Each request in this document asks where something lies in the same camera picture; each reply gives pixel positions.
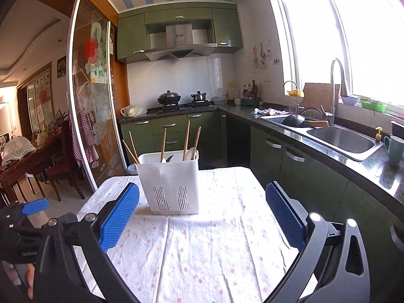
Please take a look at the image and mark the black wok with lid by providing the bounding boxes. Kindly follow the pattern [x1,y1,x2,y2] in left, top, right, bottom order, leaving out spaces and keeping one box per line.
[157,90,183,107]

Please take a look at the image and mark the green mug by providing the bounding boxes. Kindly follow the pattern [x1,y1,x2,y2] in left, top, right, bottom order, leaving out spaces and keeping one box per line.
[383,135,404,167]

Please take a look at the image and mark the green plastic basket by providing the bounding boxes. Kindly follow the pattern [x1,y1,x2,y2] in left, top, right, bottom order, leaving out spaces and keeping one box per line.
[359,99,389,113]

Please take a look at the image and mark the dark granite countertop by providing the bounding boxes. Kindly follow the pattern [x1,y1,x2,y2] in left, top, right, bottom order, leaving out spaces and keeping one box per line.
[118,102,404,221]

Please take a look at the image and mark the white plastic bag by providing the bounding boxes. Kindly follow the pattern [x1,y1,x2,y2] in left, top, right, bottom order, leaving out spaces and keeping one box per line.
[120,105,148,118]

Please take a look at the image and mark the wooden cutting board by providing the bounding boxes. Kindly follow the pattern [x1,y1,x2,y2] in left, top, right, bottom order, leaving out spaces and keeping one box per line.
[301,82,341,112]

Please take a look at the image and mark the dark wooden dining table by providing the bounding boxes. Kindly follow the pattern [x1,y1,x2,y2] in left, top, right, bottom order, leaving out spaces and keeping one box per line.
[0,134,65,207]

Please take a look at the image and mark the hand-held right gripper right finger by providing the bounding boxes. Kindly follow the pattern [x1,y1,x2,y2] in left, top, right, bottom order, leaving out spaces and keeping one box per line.
[262,181,370,303]

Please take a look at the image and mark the small steel faucet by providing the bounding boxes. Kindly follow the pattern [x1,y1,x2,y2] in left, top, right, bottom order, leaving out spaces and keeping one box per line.
[282,80,301,115]

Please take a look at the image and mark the group of dark sauce bottles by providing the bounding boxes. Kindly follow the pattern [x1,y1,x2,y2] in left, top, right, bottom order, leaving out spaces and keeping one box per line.
[242,80,261,100]

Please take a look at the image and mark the white plastic utensil basket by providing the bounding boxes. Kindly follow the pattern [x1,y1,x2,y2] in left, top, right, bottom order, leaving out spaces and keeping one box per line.
[135,152,200,215]

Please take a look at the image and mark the white lace food cover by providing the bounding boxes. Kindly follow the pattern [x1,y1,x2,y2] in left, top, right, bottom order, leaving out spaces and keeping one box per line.
[2,136,38,167]

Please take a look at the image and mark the dark wooden dining chair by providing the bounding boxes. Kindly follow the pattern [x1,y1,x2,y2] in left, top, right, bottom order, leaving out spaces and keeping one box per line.
[42,120,86,202]

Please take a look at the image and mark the stainless steel range hood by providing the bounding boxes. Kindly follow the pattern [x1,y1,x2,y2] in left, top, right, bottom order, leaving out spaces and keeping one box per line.
[144,20,219,63]

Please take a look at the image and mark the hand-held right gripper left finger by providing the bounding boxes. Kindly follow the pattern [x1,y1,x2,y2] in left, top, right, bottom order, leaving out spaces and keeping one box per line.
[33,182,140,303]

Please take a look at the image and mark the green lower cabinets under sink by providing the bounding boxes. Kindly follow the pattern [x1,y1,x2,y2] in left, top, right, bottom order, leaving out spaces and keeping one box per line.
[249,124,404,261]

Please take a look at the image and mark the hanging wall calendar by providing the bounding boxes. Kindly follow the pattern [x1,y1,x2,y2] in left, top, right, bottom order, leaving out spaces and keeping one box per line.
[252,45,266,70]

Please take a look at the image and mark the person's left hand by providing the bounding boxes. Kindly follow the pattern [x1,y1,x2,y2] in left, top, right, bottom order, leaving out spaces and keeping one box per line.
[0,260,36,300]

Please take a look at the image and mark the tall steel kitchen faucet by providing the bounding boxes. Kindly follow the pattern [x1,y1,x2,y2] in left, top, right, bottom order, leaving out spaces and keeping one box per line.
[322,58,350,127]

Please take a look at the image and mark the painted glass sliding door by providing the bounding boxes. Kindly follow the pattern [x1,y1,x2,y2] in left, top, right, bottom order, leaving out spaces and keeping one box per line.
[66,0,128,194]

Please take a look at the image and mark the crumpled dish rag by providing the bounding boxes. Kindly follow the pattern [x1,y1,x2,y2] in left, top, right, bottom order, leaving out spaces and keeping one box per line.
[252,108,290,117]

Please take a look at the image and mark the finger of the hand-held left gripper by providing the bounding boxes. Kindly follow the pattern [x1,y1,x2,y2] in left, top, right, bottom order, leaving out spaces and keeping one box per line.
[57,213,78,225]
[0,198,49,225]

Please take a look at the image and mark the green lower cabinets with drawers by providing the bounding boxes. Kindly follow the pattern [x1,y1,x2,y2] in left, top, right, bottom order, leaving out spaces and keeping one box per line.
[119,110,228,168]

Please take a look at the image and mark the large wall poster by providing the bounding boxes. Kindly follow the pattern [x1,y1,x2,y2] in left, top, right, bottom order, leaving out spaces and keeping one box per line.
[32,69,54,124]

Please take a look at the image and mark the floral white tablecloth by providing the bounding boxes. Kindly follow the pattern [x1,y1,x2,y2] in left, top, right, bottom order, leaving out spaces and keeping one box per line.
[76,166,319,303]

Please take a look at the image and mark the dark framed wall picture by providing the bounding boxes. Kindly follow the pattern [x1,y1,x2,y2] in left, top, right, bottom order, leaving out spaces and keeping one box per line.
[56,55,68,78]

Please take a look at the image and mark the stainless steel double sink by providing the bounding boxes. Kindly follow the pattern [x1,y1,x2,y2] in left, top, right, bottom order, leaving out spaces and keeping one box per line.
[259,113,384,162]

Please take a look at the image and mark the green upper kitchen cabinets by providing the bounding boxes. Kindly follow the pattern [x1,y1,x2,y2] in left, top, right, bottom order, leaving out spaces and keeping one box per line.
[116,6,244,64]

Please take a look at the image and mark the red checked apron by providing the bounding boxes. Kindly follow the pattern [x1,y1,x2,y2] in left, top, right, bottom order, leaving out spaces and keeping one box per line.
[70,110,97,167]

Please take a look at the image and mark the black pan with wooden handle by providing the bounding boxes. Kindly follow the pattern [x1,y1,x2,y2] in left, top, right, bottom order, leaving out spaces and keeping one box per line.
[280,114,330,129]

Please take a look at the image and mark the black gas stove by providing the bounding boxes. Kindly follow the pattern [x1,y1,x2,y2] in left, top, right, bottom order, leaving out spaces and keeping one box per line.
[157,100,216,112]

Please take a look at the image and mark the kitchen window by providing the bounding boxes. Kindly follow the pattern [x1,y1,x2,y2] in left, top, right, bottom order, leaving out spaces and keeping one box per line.
[274,0,404,114]

